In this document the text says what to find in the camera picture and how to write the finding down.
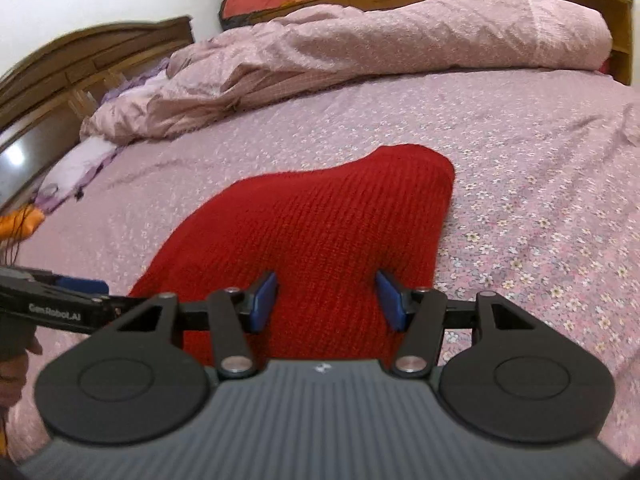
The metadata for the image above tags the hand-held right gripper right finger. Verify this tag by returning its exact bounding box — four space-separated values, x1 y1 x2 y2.
376 270 537 379

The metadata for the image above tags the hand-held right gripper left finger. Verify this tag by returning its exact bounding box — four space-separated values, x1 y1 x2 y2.
117 271 279 379

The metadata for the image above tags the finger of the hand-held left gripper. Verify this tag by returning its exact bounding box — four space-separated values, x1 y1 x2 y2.
54 278 152 311

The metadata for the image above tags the red knit cardigan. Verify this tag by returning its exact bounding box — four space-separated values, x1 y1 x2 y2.
127 144 456 366

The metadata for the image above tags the person's left hand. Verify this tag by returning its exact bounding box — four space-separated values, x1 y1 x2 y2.
0 335 44 413

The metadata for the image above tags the orange soft object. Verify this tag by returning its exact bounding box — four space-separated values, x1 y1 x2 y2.
0 207 46 241

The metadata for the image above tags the lilac ruffled pillow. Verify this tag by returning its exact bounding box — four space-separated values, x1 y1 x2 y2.
37 57 171 211

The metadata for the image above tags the pink floral bed sheet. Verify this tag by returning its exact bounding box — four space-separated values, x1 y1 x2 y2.
0 67 640 466

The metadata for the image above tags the pink quilt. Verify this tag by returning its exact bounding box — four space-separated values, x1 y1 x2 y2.
80 0 613 146

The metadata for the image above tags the thin black cable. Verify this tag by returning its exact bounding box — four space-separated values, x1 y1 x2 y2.
0 205 41 271

